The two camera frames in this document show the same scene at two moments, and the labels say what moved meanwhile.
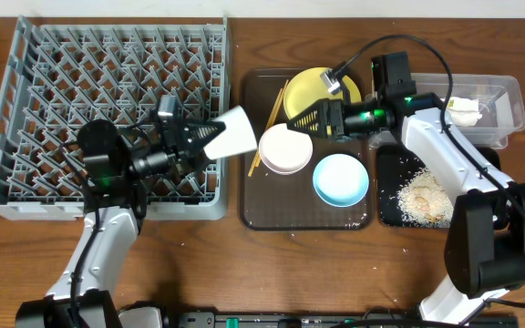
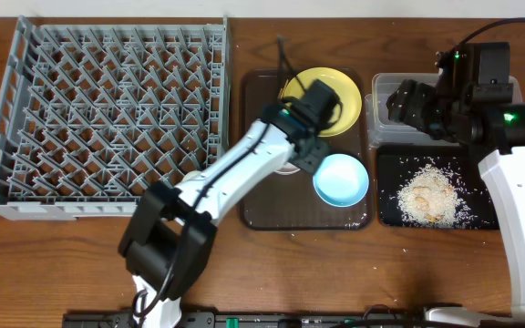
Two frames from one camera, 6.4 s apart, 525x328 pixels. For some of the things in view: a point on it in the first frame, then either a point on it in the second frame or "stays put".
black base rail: x=211 y=319 stays put
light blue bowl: x=341 y=180 stays put
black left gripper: x=179 y=142 to x=314 y=155
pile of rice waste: x=424 y=201 stays put
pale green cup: x=237 y=137 to x=190 y=176
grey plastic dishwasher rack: x=66 y=70 stays put
